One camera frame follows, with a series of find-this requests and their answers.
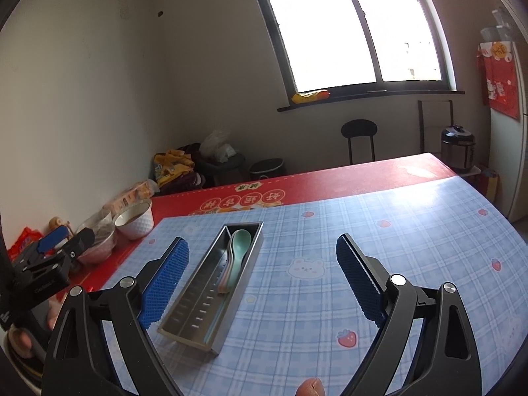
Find black round stool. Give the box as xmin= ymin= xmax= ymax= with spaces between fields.
xmin=340 ymin=118 xmax=379 ymax=166

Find pink spoon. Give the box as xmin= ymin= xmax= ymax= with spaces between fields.
xmin=217 ymin=239 xmax=235 ymax=295

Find beige spoon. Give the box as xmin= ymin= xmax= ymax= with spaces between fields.
xmin=237 ymin=251 xmax=250 ymax=280

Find person's left hand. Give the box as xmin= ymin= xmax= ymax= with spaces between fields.
xmin=7 ymin=296 xmax=63 ymax=359

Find red fridge cover cloth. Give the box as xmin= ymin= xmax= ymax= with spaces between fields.
xmin=477 ymin=41 xmax=520 ymax=120

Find dark metal rack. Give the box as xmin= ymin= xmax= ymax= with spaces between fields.
xmin=418 ymin=100 xmax=454 ymax=155

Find green spoon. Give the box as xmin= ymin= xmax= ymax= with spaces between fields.
xmin=229 ymin=229 xmax=251 ymax=291

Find white plastic bag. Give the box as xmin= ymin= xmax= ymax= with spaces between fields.
xmin=200 ymin=130 xmax=236 ymax=164

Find snack package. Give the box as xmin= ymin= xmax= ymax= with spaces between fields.
xmin=103 ymin=179 xmax=159 ymax=216

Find white textured bowl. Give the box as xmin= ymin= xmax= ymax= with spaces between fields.
xmin=114 ymin=200 xmax=155 ymax=241

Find black rice cooker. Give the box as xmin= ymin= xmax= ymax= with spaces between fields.
xmin=440 ymin=124 xmax=475 ymax=174

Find steel utensil tray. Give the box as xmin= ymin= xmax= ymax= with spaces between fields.
xmin=158 ymin=222 xmax=264 ymax=356

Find white refrigerator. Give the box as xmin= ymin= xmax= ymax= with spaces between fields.
xmin=489 ymin=42 xmax=527 ymax=223

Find black bin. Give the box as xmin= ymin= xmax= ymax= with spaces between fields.
xmin=249 ymin=157 xmax=286 ymax=181

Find window with dark frame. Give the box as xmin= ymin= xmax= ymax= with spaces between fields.
xmin=257 ymin=0 xmax=459 ymax=112

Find glass bowl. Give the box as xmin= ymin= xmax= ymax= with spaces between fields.
xmin=77 ymin=208 xmax=116 ymax=266

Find yellow item on windowsill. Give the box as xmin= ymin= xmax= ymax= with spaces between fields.
xmin=291 ymin=89 xmax=330 ymax=105

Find red festive tablecloth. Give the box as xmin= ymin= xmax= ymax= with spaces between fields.
xmin=53 ymin=152 xmax=459 ymax=298

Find blue plaid table mat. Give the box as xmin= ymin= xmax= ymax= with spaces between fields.
xmin=110 ymin=177 xmax=527 ymax=395

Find yellow clothes pile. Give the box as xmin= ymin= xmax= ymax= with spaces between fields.
xmin=153 ymin=149 xmax=202 ymax=192

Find clear containers on fridge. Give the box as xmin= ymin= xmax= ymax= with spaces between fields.
xmin=480 ymin=7 xmax=515 ymax=42

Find person's right hand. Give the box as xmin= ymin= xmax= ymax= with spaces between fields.
xmin=295 ymin=377 xmax=326 ymax=396

